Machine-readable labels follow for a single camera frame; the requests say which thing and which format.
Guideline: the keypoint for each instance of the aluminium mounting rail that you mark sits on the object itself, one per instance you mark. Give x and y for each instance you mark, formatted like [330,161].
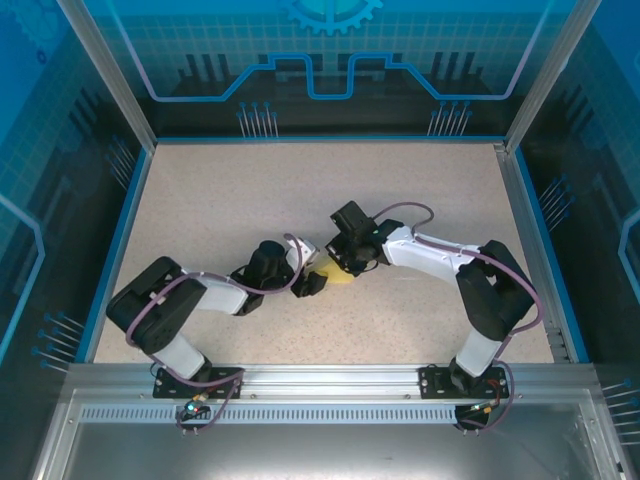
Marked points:
[330,380]

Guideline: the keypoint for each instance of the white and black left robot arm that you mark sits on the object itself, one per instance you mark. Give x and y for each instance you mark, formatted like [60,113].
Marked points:
[220,297]

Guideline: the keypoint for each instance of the aluminium side rail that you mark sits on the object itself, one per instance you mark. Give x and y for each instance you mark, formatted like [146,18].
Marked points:
[530,250]

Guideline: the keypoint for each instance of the yellow cloth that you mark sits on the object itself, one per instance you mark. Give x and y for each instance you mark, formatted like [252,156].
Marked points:
[340,277]

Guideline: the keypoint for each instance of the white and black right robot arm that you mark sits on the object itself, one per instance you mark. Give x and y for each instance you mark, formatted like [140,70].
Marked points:
[425,255]

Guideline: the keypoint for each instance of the blue table edge strip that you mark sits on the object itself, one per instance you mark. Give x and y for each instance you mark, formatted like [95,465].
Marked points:
[555,260]
[115,260]

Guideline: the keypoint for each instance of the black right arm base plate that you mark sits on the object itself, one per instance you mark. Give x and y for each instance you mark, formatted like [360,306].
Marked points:
[431,384]

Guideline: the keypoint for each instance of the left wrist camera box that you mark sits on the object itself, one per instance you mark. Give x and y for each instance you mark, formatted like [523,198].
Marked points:
[311,247]

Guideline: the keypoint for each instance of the silver metal front tray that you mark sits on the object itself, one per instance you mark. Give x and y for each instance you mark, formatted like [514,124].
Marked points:
[320,452]

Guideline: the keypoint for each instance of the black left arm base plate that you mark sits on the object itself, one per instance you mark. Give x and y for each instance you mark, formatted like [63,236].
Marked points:
[162,389]

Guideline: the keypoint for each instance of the aluminium frame post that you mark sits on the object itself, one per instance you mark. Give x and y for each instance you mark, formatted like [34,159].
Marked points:
[107,75]
[550,75]

